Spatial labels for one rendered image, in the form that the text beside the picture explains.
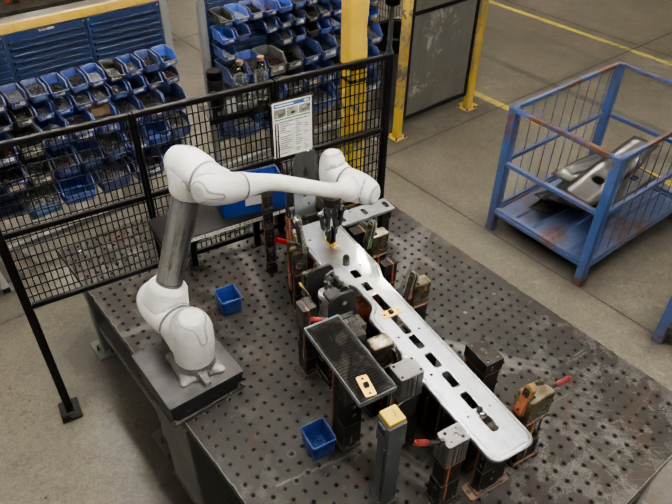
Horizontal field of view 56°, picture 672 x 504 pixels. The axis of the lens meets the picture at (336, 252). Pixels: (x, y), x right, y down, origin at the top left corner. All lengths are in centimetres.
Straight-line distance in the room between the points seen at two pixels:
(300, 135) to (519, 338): 137
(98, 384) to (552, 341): 235
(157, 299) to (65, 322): 170
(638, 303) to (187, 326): 294
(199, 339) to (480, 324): 126
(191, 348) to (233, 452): 41
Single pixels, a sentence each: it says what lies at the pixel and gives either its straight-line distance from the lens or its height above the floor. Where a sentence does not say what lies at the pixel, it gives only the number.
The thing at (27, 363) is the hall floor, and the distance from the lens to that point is 400.
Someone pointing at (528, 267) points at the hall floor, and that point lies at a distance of 442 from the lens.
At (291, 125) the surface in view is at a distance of 306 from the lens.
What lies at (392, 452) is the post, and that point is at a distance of 210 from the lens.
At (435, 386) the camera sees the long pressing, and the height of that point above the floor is 100.
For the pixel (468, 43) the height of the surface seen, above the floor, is 64.
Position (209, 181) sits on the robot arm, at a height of 161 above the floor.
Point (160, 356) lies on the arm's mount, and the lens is 266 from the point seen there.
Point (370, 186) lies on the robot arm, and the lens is 241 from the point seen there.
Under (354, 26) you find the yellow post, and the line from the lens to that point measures 308.
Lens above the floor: 276
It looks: 40 degrees down
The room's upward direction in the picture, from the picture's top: 1 degrees clockwise
